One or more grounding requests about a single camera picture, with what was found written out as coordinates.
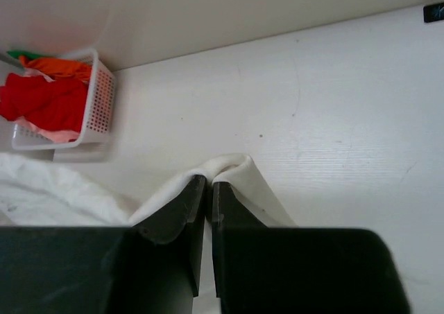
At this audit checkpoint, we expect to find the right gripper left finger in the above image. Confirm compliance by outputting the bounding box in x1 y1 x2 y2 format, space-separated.
119 175 205 313

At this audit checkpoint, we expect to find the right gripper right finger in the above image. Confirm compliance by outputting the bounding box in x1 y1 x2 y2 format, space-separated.
211 182 296 313

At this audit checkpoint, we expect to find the white t shirt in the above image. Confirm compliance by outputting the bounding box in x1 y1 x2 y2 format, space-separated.
1 152 295 227

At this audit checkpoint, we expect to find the white plastic laundry basket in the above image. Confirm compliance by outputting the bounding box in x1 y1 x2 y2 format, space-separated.
11 48 117 154

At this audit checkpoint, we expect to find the pink cloth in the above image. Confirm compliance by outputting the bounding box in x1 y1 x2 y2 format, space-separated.
15 117 80 143

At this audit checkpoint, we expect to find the red t shirt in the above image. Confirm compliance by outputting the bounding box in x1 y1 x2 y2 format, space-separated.
1 73 88 132

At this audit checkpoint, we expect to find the orange t shirt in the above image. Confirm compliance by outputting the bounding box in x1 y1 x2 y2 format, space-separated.
19 55 92 82

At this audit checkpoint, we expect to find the green cloth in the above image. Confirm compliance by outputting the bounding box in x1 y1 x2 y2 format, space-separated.
6 50 42 60

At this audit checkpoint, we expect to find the black label on table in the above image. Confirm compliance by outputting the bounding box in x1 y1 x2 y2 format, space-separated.
422 2 444 24

